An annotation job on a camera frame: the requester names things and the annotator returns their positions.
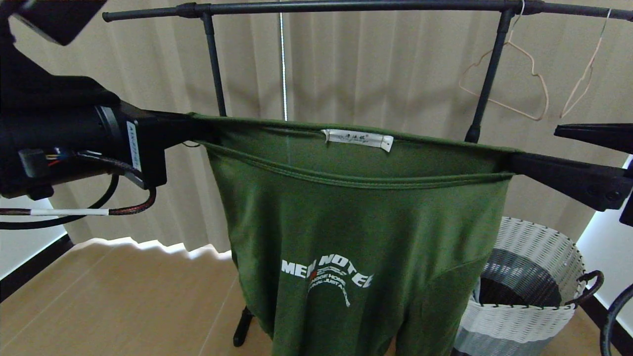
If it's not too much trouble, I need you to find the black clothes rack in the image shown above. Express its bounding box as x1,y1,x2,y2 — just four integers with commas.
102,0,633,347

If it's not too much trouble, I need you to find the pink clothes hanger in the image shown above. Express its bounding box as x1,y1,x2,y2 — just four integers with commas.
560,9,612,119
459,0,549,122

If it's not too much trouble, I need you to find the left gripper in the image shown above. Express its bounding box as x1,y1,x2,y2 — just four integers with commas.
0,101,169,201

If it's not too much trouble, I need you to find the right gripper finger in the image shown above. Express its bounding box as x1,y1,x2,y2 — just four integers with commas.
509,152,633,212
554,124,633,154

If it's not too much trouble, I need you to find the black braided cable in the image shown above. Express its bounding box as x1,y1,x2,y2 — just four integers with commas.
0,152,157,217

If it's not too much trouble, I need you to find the beige curtain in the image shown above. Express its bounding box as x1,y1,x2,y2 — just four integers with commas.
0,0,633,260

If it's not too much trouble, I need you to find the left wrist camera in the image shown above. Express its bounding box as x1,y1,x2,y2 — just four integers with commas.
10,0,108,46

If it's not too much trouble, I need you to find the white laundry basket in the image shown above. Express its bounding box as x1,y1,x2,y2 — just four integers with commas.
452,216,605,356

